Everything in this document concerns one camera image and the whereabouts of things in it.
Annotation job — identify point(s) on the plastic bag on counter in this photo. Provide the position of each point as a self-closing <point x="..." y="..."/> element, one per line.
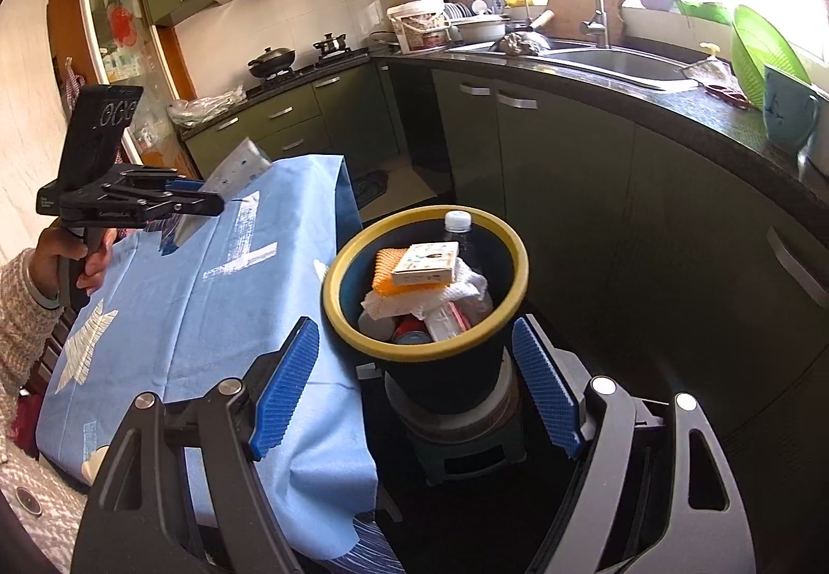
<point x="188" y="114"/>

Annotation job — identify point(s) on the red white milk carton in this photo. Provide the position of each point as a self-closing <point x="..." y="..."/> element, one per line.
<point x="446" y="322"/>

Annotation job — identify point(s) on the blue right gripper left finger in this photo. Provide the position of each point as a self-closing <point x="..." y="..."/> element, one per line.
<point x="276" y="381"/>

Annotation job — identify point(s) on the wooden cutting board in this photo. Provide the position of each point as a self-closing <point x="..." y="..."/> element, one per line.
<point x="568" y="14"/>

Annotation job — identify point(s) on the black wok with lid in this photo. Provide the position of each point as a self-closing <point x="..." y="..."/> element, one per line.
<point x="271" y="62"/>

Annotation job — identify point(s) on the green lower cabinets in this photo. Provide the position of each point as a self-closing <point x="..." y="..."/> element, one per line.
<point x="669" y="255"/>

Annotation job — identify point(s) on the left forearm knitted sleeve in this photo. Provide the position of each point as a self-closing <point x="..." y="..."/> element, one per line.
<point x="27" y="317"/>

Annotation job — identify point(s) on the white tissue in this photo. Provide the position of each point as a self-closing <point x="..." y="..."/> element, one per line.
<point x="423" y="301"/>

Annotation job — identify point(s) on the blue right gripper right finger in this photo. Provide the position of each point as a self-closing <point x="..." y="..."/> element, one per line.
<point x="560" y="410"/>

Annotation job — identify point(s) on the small white paper box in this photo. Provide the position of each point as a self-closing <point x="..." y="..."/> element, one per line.
<point x="427" y="264"/>

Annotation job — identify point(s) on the dark floor mat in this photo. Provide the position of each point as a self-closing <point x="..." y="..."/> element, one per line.
<point x="369" y="187"/>

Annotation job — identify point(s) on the glass sliding door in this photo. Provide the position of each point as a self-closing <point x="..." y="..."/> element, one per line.
<point x="124" y="49"/>

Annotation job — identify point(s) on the clear plastic water bottle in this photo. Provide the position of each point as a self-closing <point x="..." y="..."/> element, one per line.
<point x="458" y="227"/>

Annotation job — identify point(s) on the silver snack wrapper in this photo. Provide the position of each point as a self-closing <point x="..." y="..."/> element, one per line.
<point x="235" y="172"/>

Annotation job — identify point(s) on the steel sink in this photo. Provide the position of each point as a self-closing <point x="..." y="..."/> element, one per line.
<point x="627" y="65"/>

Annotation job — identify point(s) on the blue tablecloth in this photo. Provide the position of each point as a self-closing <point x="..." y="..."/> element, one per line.
<point x="175" y="324"/>

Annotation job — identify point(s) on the orange foam fruit net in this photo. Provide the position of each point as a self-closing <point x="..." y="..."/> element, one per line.
<point x="385" y="262"/>

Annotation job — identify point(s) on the white metal pot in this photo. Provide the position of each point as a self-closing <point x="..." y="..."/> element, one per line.
<point x="483" y="28"/>

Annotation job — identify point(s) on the black bin yellow rim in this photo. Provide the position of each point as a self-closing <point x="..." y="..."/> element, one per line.
<point x="442" y="344"/>

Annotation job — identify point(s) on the hanging plaid apron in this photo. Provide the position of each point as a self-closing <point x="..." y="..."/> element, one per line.
<point x="72" y="85"/>

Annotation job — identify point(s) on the teal ceramic mug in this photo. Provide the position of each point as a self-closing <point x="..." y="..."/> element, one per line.
<point x="791" y="110"/>

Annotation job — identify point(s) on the red crushed can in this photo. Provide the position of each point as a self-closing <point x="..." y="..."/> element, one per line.
<point x="411" y="331"/>

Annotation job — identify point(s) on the green plastic basket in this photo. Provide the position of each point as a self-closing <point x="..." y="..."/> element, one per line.
<point x="757" y="44"/>

